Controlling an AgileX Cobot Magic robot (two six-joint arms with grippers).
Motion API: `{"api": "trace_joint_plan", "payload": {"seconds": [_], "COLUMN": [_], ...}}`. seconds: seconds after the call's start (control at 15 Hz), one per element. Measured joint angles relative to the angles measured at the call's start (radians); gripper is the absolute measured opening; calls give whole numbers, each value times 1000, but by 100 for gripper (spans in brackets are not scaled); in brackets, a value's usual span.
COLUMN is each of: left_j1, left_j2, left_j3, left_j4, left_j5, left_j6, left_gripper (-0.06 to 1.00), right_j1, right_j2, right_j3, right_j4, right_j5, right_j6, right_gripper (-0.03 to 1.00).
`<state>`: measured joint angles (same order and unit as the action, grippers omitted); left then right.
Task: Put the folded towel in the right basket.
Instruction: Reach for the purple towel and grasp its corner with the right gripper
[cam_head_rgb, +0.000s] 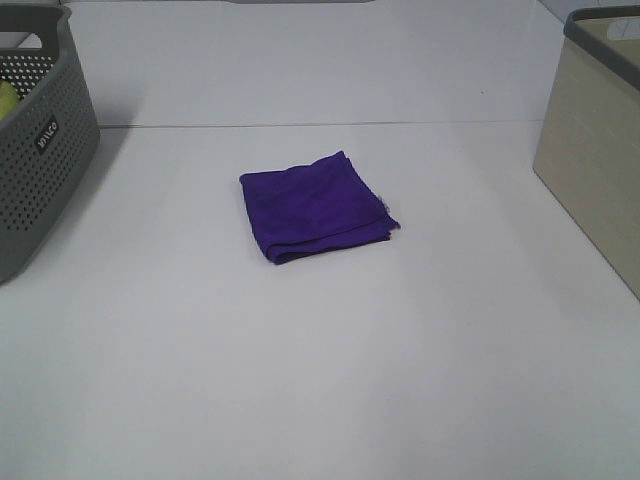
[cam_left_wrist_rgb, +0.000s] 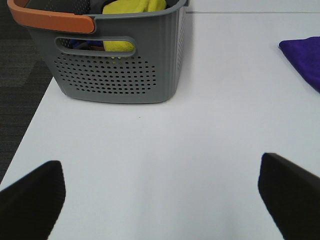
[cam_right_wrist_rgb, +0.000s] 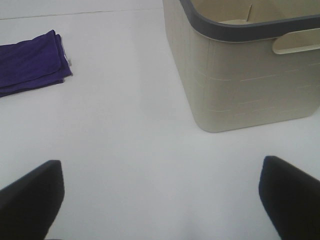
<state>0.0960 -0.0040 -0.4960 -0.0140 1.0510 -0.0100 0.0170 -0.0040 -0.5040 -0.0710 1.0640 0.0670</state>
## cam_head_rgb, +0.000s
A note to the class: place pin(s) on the purple towel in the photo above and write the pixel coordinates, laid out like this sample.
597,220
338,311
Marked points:
312,209

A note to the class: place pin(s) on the beige storage bin grey rim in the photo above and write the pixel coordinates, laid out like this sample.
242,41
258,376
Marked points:
588,151

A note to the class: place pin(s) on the grey perforated plastic basket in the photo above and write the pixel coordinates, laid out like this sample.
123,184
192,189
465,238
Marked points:
49,139

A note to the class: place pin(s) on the yellow-green towel in basket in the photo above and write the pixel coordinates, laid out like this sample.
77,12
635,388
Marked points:
10,98

